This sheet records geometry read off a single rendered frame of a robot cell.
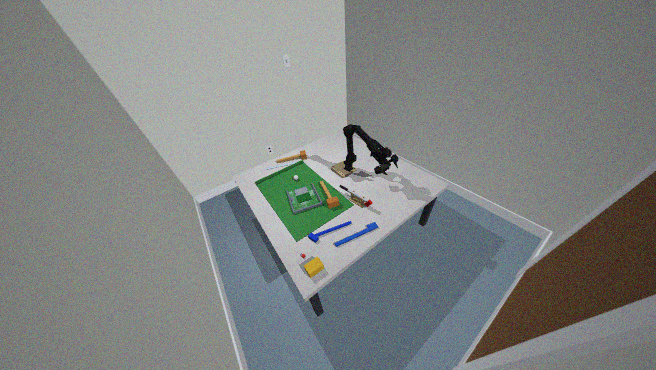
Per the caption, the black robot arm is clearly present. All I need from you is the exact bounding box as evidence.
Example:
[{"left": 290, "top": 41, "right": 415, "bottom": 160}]
[{"left": 343, "top": 124, "right": 392, "bottom": 172}]

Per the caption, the green flat mat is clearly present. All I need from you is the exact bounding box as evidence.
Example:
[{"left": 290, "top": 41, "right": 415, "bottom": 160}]
[{"left": 256, "top": 162, "right": 354, "bottom": 242}]

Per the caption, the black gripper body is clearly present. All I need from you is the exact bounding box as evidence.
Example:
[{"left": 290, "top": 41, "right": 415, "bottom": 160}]
[{"left": 374, "top": 154, "right": 399, "bottom": 174}]

